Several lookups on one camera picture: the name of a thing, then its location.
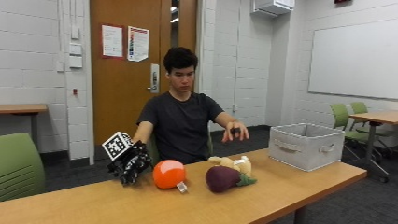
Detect white wall conduit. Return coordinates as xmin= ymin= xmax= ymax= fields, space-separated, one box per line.
xmin=233 ymin=0 xmax=241 ymax=113

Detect white paper red border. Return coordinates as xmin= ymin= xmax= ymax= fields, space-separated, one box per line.
xmin=101 ymin=24 xmax=124 ymax=59

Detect white wall unit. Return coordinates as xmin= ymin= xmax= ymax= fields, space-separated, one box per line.
xmin=251 ymin=0 xmax=296 ymax=18

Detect beige plush toy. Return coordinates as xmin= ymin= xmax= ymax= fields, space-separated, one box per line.
xmin=208 ymin=155 xmax=255 ymax=177

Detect silver door handle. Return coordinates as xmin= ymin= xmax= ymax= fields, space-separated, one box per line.
xmin=147 ymin=63 xmax=161 ymax=94

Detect white whiteboard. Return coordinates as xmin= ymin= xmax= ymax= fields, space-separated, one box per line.
xmin=308 ymin=19 xmax=398 ymax=101

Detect wooden side table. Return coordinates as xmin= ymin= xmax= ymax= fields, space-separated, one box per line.
xmin=0 ymin=104 xmax=50 ymax=148

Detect white marker cube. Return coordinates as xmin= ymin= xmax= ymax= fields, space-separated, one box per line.
xmin=101 ymin=131 xmax=135 ymax=161

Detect grey fabric storage bin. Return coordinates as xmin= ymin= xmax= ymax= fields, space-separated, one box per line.
xmin=268 ymin=122 xmax=348 ymax=173

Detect colourful printed poster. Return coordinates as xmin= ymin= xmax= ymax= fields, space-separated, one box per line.
xmin=127 ymin=25 xmax=151 ymax=63

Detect wooden table black legs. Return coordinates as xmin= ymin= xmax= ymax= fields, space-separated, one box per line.
xmin=349 ymin=110 xmax=398 ymax=184

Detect white wall switch panel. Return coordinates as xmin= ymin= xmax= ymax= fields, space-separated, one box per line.
xmin=67 ymin=43 xmax=85 ymax=69

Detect white wall box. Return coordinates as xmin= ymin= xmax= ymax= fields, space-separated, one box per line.
xmin=69 ymin=24 xmax=81 ymax=40

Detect orange plush ball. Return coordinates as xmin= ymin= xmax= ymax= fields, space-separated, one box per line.
xmin=152 ymin=159 xmax=188 ymax=190

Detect purple plush eggplant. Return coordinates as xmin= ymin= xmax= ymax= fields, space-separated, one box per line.
xmin=205 ymin=165 xmax=257 ymax=194

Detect brown wooden door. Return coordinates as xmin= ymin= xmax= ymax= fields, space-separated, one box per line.
xmin=89 ymin=0 xmax=200 ymax=147

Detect the person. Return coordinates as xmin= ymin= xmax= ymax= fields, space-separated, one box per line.
xmin=136 ymin=46 xmax=228 ymax=166

